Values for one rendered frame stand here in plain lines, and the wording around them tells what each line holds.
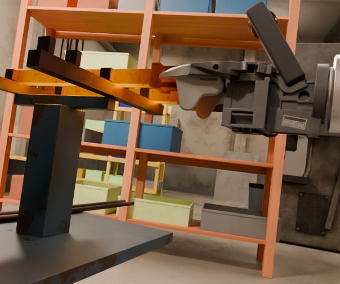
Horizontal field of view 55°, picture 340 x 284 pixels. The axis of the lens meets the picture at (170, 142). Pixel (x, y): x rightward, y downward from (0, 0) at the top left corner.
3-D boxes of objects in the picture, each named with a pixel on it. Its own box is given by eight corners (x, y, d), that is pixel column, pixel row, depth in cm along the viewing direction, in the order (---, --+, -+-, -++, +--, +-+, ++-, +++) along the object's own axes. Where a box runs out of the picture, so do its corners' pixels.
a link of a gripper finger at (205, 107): (169, 116, 50) (224, 117, 44) (174, 78, 50) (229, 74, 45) (180, 119, 52) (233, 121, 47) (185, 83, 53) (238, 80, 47)
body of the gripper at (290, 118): (214, 125, 40) (322, 132, 35) (222, 56, 41) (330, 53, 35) (230, 133, 47) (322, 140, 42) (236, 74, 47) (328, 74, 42)
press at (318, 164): (241, 243, 395) (264, 24, 410) (237, 225, 520) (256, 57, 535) (368, 264, 369) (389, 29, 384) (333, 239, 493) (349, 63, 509)
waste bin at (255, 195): (242, 212, 686) (245, 182, 689) (250, 211, 726) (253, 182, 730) (264, 216, 658) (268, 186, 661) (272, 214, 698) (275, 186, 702)
